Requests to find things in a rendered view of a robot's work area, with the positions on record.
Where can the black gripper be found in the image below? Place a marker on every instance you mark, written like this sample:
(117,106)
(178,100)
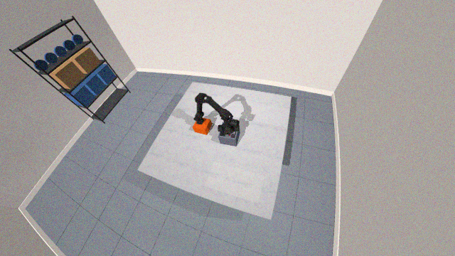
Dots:
(220,127)

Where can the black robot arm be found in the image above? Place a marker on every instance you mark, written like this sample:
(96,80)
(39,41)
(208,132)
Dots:
(225,115)

